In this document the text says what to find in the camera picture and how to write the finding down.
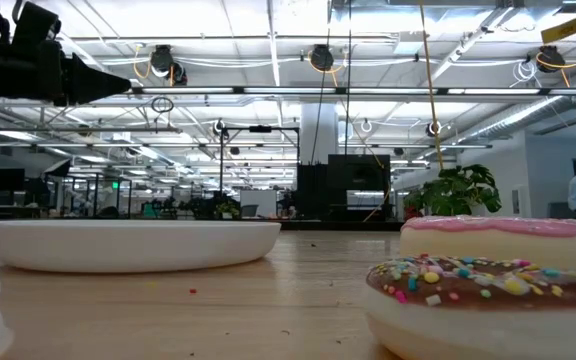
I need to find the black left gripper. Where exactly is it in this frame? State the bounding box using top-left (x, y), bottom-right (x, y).
top-left (0, 37), bottom-right (133, 107)

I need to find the white round plate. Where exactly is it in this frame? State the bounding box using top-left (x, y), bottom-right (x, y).
top-left (0, 219), bottom-right (282, 274)

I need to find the pink frosted donut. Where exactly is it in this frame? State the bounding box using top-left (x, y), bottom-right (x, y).
top-left (399, 214), bottom-right (576, 299)

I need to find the chocolate sprinkled donut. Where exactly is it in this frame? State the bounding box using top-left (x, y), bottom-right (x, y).
top-left (362, 252), bottom-right (576, 360)

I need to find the black studio lamp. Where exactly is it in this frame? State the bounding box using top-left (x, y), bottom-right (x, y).
top-left (42, 158), bottom-right (73, 178)

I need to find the black computer monitor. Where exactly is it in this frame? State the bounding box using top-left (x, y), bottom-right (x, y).
top-left (0, 167), bottom-right (26, 193)

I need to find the small green plant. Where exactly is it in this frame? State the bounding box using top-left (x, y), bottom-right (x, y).
top-left (214, 199), bottom-right (242, 220)

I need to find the long ceiling light bar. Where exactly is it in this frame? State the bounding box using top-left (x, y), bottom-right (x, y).
top-left (117, 85), bottom-right (576, 97)

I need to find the white board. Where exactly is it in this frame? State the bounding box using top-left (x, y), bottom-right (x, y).
top-left (239, 189), bottom-right (278, 219)

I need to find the white building column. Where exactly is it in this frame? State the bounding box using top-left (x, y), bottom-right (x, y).
top-left (299, 102), bottom-right (340, 166)

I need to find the black cabinet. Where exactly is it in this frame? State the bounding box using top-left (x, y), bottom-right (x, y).
top-left (295, 153), bottom-right (392, 222)

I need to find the large green potted plant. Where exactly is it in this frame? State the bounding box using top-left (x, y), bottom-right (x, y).
top-left (401, 163), bottom-right (503, 219)

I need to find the yellow tag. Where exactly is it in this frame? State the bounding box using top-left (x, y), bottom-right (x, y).
top-left (540, 13), bottom-right (576, 45)

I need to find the black ceiling cable reel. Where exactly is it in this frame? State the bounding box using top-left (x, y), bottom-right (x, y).
top-left (535, 44), bottom-right (567, 75)
top-left (308, 43), bottom-right (337, 73)
top-left (149, 43), bottom-right (189, 87)

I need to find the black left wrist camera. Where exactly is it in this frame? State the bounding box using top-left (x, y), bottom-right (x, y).
top-left (10, 1), bottom-right (63, 50)

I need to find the black metal frame rig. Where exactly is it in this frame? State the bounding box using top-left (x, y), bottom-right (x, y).
top-left (217, 124), bottom-right (302, 196)

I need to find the black hanging cable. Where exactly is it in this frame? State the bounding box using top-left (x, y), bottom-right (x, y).
top-left (345, 0), bottom-right (354, 156)

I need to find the yellow hanging rope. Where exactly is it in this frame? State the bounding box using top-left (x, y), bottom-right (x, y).
top-left (417, 0), bottom-right (445, 171)

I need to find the silver ventilation duct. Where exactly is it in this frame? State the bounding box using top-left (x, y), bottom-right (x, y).
top-left (455, 64), bottom-right (576, 147)

